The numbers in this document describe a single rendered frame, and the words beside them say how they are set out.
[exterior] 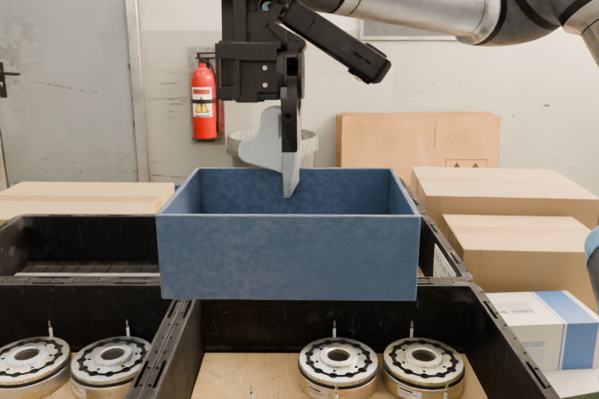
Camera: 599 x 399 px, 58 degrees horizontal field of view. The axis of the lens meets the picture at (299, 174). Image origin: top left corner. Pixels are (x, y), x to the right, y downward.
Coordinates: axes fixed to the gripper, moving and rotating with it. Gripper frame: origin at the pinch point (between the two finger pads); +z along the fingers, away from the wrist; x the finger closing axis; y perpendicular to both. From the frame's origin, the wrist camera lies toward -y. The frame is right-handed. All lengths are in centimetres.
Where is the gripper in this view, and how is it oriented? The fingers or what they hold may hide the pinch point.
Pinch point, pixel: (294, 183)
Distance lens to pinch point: 55.0
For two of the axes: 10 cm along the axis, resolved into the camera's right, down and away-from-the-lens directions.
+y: -10.0, -0.1, 0.5
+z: 0.0, 9.9, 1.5
